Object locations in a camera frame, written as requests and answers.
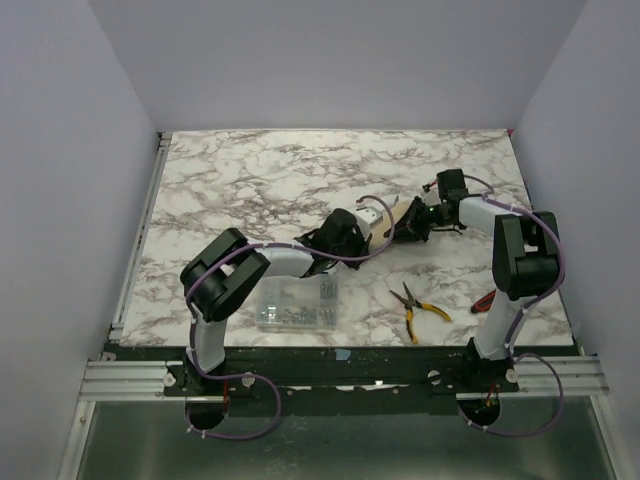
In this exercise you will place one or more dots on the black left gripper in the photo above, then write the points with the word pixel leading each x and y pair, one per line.
pixel 351 245

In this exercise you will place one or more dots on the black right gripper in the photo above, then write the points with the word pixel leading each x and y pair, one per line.
pixel 415 226

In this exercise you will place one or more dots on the beige umbrella case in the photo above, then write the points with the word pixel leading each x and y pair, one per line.
pixel 380 229

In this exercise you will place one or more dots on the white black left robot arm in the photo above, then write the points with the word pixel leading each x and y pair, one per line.
pixel 220 278

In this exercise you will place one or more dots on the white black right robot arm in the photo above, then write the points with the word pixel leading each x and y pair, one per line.
pixel 528 263

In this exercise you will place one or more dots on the clear plastic screw box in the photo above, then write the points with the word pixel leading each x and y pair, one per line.
pixel 285 303

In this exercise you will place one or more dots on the red black screwdriver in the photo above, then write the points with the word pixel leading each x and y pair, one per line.
pixel 484 304

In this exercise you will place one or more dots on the blue tape piece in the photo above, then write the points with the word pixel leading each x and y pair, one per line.
pixel 342 355

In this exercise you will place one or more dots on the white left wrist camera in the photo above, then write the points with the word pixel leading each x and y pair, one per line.
pixel 367 216

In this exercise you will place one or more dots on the yellow handled pliers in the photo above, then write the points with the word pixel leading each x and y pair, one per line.
pixel 410 303

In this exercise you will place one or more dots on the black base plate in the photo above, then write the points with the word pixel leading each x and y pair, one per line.
pixel 308 381

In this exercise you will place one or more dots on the aluminium left side rail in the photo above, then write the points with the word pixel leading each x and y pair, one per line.
pixel 119 317

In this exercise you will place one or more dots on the aluminium rail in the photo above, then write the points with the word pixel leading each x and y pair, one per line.
pixel 125 381
pixel 119 317

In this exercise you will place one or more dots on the aluminium front rail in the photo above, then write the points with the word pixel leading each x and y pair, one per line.
pixel 125 381

